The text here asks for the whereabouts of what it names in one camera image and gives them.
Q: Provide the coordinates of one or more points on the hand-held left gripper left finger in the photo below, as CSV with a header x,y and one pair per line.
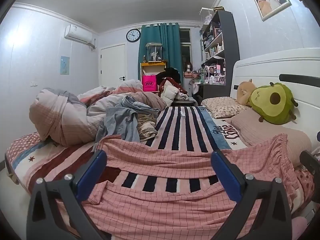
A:
x,y
91,172

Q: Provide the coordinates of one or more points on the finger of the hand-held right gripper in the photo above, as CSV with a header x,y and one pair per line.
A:
x,y
308,162

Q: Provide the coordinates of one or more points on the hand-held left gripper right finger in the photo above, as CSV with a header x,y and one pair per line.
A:
x,y
225,177

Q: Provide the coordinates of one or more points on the pink pillow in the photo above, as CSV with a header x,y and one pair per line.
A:
x,y
270,135

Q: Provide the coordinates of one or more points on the blue-grey garment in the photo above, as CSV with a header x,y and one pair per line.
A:
x,y
120,120

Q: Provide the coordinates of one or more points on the pink and grey duvet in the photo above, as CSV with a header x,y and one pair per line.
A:
x,y
57,120

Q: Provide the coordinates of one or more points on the green avocado plush toy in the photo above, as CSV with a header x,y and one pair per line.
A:
x,y
270,110

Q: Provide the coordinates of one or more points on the striped plush blanket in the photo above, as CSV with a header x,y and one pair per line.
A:
x,y
180,130

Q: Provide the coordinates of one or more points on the beige garment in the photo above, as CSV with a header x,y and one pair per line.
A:
x,y
146,127

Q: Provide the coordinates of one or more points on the floral pillow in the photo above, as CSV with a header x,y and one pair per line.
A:
x,y
225,106

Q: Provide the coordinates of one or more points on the polka dot bed sheet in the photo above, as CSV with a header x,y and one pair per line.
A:
x,y
20,145

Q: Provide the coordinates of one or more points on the small white item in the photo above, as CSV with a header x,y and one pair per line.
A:
x,y
183,113

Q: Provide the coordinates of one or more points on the brown plush toy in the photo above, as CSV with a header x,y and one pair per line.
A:
x,y
243,92

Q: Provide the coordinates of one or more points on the white puffer jacket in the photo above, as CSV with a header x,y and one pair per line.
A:
x,y
168,93

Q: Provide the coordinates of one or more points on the red garment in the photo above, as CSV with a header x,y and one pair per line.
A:
x,y
178,86

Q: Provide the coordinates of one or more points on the pink shopping bag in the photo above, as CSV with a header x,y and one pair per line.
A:
x,y
150,83

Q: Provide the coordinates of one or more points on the white bed headboard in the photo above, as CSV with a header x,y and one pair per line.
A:
x,y
257,67

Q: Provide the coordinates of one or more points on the white door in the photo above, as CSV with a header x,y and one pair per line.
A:
x,y
112,65

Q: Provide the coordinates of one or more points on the black clothes pile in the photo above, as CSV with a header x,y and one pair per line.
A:
x,y
171,75

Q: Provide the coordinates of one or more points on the mannequin head with wig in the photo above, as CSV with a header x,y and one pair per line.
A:
x,y
188,67

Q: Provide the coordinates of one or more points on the yellow shelf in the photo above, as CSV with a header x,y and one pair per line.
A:
x,y
152,68

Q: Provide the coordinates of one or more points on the dark shelf unit with desk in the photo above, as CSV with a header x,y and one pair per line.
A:
x,y
228,55

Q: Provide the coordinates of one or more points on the glass display case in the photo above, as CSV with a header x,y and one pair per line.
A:
x,y
154,52

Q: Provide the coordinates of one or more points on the window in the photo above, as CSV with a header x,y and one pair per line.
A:
x,y
185,47

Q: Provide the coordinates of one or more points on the white air conditioner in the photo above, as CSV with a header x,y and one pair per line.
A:
x,y
77,33

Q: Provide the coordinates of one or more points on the teal curtain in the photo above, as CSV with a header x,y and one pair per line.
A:
x,y
152,35

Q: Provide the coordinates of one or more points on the wall light switch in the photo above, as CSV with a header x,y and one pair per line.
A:
x,y
33,83

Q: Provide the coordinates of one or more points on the blue wall poster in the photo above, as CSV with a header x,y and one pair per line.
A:
x,y
64,65

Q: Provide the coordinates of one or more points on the round wall clock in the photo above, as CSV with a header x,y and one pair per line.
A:
x,y
133,35

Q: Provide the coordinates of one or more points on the framed wall picture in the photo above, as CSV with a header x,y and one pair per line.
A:
x,y
271,0

